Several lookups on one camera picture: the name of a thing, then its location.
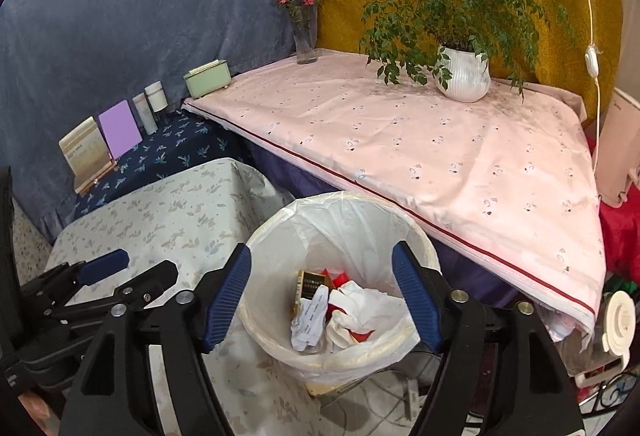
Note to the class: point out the pink sheet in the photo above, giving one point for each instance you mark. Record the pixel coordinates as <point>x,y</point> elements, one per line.
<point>400,140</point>

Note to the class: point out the green leafy plant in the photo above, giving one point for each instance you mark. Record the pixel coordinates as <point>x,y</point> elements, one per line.
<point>395,15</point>

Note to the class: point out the white jar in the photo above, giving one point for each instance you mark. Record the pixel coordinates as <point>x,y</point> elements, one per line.
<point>156,98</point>

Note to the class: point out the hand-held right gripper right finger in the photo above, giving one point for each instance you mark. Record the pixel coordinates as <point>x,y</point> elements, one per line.
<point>415,296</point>

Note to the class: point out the trash bin with white liner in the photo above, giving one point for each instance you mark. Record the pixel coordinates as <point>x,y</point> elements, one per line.
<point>350,226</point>

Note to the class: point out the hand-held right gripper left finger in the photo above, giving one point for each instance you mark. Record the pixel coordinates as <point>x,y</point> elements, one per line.
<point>227,296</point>

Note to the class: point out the glass vase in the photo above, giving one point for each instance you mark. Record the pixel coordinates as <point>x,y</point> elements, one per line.
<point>305,43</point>

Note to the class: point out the navy floral cloth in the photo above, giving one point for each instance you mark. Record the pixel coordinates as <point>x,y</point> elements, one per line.
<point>165,150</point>

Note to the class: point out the white round device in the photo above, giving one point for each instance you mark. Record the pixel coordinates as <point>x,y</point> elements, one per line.
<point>617,321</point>

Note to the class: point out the purple card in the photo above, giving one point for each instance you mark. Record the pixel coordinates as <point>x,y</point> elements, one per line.
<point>120,130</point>

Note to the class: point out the green tissue box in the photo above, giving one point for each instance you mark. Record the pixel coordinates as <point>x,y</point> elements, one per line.
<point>207,80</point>

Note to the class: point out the white paper slip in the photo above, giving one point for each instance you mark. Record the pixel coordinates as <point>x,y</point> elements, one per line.
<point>307,326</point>

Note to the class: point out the white ribbed pot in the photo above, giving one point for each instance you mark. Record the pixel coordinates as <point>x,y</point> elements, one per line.
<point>462,75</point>

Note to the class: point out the red packet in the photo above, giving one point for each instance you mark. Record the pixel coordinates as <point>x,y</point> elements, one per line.
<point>340,277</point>

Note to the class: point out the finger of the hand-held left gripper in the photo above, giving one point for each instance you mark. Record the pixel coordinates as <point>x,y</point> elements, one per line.
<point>105,266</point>
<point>150,283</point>

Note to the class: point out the gold and black cigarette box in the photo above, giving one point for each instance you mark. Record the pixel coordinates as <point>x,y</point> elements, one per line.
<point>310,288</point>

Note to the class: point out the red cloth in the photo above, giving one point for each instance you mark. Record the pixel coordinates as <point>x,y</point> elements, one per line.
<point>622,236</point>

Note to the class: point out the blue-grey curtain cloth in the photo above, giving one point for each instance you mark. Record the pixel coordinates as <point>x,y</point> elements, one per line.
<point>125,15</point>

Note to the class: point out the white bottle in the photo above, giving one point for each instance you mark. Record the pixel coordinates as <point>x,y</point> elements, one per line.
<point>145,115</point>

